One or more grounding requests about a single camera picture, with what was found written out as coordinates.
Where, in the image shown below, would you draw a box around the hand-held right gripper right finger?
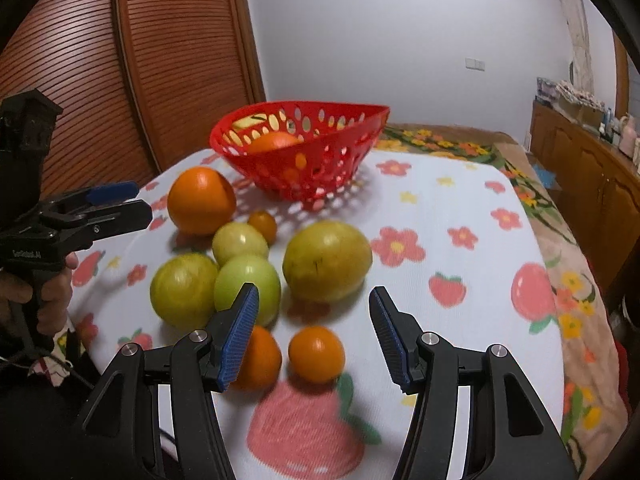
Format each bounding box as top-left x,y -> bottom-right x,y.
368,286 -> 581,480

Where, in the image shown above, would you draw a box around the beige curtain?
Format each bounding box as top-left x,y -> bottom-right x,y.
545,0 -> 599,102

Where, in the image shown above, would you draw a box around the patterned storage box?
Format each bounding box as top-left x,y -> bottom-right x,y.
536,77 -> 559,104

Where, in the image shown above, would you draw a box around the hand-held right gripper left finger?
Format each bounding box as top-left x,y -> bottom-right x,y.
75,282 -> 261,480

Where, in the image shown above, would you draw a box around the small bottles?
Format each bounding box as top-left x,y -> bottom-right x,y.
599,107 -> 619,142

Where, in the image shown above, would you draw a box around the cardboard box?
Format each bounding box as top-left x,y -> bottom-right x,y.
559,95 -> 606,129

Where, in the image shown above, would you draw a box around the tiny orange mandarin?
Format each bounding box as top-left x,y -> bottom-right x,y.
247,210 -> 279,246

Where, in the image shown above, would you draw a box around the large yellow-green pear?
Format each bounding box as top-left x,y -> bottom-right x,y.
282,220 -> 374,304

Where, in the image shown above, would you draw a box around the large orange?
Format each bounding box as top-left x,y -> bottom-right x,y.
167,166 -> 237,237

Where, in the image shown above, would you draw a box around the small orange mandarin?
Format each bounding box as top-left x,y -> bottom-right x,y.
230,324 -> 284,392
288,326 -> 346,385

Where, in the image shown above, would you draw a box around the person's left hand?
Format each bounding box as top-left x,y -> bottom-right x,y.
0,252 -> 80,336

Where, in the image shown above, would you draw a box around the green pear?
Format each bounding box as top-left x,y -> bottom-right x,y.
214,255 -> 282,329

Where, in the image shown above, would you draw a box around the pink kettle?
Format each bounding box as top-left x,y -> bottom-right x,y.
620,114 -> 640,154

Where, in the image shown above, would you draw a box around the small yellow-green pear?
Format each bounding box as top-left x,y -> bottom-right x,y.
212,222 -> 271,267

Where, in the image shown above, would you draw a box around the wooden framed window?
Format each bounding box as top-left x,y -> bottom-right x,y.
612,30 -> 640,122

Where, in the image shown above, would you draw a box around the patterned folded cloth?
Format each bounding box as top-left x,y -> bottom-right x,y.
556,81 -> 599,109

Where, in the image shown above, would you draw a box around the yellow-green apple at back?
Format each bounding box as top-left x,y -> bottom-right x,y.
226,112 -> 288,147

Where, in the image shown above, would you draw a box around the wooden louvred wardrobe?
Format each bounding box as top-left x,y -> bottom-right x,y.
0,0 -> 267,202

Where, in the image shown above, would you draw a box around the wooden cabinet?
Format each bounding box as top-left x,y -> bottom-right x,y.
529,100 -> 640,302

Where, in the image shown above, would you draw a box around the brown floral blanket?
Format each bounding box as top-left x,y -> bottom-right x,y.
375,122 -> 637,480

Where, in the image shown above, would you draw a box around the white flower printed cloth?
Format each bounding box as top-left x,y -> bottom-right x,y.
65,150 -> 568,480

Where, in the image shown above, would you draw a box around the blue cloth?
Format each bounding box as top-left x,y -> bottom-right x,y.
532,165 -> 559,189

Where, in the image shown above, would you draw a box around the red perforated plastic basket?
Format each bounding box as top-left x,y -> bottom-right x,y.
209,101 -> 391,211

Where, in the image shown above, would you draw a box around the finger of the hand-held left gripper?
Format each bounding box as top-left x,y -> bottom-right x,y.
42,181 -> 140,212
15,199 -> 154,252

